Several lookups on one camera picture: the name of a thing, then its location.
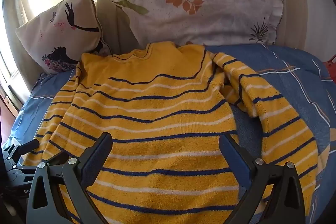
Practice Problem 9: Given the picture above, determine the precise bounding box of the floral ruffled pillow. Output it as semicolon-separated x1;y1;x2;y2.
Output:
107;0;285;46

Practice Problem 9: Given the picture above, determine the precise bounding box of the cream figure print cushion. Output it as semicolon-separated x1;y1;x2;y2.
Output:
15;0;111;75

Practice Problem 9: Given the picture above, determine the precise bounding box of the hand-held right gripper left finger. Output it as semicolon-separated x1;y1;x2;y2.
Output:
26;132;113;224

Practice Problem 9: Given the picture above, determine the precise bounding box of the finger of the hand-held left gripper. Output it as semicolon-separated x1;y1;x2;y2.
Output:
16;151;69;170
2;140;40;161

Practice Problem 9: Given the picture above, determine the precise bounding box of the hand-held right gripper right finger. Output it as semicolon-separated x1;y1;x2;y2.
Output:
218;134;306;224

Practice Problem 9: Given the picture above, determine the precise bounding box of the blue plaid bedsheet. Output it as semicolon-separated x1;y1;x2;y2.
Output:
3;44;336;224

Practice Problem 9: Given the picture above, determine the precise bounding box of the red plastic bag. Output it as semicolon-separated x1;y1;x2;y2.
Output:
325;55;336;80

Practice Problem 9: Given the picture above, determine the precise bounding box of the yellow striped sweater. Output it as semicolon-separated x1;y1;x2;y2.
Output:
20;41;319;224

